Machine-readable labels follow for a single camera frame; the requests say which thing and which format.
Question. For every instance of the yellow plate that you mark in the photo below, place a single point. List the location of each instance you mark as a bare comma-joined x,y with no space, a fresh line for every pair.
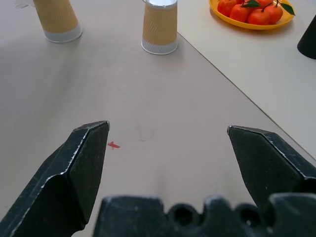
249,23

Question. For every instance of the red mark on table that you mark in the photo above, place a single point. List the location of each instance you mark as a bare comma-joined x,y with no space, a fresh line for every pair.
113,145

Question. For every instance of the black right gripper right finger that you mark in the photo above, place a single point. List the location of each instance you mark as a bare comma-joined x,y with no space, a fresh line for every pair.
266,163

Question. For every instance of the brown ribbed paper cup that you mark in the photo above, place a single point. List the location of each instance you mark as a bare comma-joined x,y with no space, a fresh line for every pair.
59,18
160,27

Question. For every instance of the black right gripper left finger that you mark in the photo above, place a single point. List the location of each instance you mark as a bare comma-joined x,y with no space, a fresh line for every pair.
61,177

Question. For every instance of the black cone-shaped object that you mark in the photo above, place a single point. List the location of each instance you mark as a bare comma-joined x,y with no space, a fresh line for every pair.
308,39

